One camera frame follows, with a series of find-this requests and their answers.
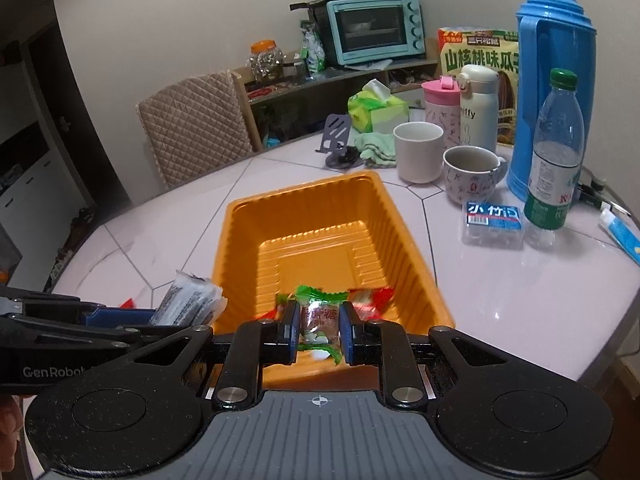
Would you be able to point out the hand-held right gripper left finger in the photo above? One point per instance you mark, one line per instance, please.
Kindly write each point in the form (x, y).
(291, 340)

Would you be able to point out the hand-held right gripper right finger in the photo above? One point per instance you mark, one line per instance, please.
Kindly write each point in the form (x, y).
(348, 340)

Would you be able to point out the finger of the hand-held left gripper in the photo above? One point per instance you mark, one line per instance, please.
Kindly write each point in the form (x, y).
(150, 332)
(120, 316)

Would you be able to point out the red packet with picture label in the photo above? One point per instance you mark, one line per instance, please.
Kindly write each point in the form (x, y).
(372, 300)

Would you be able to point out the grey black striped snack packet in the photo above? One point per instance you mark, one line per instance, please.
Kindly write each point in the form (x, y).
(185, 300)

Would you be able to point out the orange plastic tray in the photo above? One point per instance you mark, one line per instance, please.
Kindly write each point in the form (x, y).
(320, 240)

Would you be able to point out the person's left hand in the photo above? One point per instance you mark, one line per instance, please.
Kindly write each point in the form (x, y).
(9, 425)

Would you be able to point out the clear box with blue label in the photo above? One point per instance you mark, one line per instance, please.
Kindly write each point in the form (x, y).
(492, 220)

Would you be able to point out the green cloth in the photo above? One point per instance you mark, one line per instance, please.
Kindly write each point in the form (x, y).
(375, 147)

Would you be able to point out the patterned white mug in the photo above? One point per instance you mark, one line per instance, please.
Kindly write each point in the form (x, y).
(470, 185)

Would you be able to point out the dark wooden cabinet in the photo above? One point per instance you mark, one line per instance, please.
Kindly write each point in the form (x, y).
(65, 125)

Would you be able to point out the beige quilted chair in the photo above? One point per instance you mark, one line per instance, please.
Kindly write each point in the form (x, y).
(195, 125)

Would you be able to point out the grey phone stand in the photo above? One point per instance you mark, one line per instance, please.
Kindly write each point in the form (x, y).
(335, 130)

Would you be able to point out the green tissue box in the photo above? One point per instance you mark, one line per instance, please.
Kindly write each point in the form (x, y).
(385, 112)

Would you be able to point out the pink bottle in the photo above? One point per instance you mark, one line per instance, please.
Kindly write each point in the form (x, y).
(442, 110)

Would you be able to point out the white bottle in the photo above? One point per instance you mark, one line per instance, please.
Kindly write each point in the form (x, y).
(477, 115)

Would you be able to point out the clear water bottle green cap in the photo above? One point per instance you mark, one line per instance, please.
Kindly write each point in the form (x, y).
(552, 160)

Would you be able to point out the clear jar with orange lid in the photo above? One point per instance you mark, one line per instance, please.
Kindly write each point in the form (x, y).
(266, 62)

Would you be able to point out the wooden shelf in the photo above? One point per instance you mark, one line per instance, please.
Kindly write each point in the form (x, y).
(422, 64)

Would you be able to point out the green white bag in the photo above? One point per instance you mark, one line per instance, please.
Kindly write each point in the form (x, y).
(312, 55)

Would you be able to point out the blue white toothpaste tube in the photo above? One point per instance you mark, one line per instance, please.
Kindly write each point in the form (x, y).
(622, 232)

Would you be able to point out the teal toaster oven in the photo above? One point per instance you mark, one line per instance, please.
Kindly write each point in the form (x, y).
(370, 30)

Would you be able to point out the green yellow seed bag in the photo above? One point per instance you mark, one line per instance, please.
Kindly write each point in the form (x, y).
(475, 55)

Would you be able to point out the blue thermos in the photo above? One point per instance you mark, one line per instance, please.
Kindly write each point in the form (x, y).
(550, 50)

